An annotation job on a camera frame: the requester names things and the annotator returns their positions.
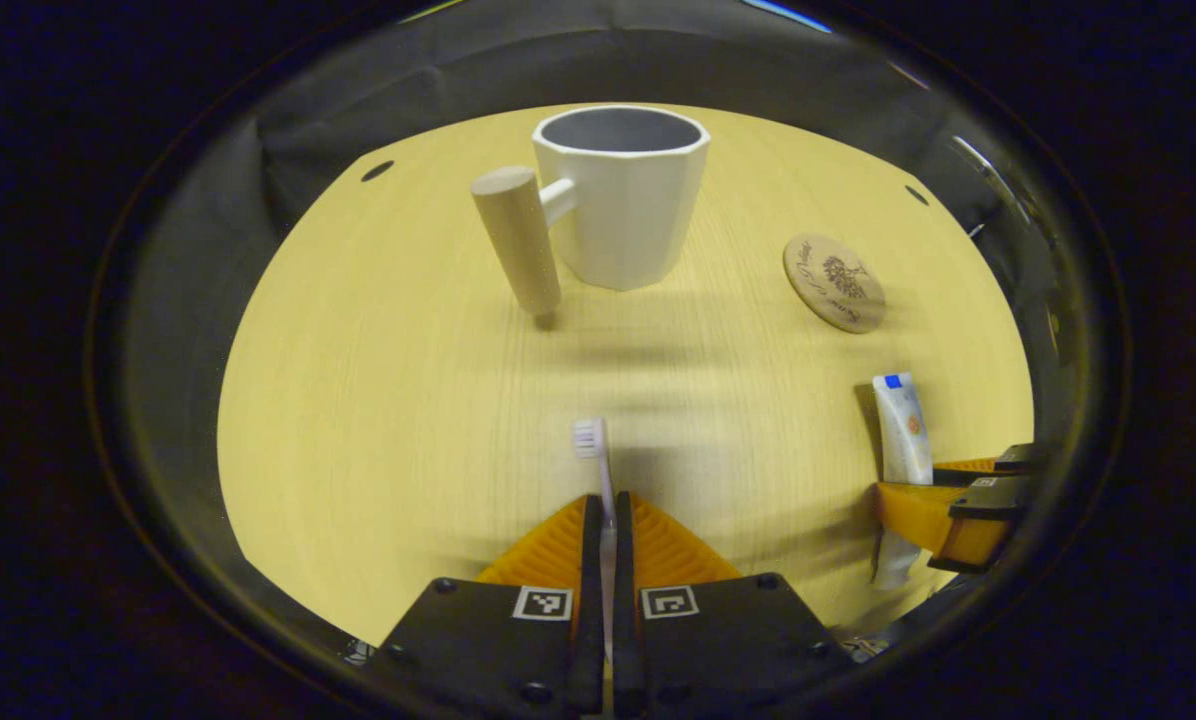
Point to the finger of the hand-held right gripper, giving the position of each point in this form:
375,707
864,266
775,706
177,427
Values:
1018,458
958,520

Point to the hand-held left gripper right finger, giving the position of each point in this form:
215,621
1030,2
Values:
625,620

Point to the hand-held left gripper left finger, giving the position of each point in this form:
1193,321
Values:
592,600

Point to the white toothpaste tube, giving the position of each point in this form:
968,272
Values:
903,430

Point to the white toothbrush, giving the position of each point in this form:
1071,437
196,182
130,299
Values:
592,440

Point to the round wooden coaster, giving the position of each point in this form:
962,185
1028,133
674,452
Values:
835,283

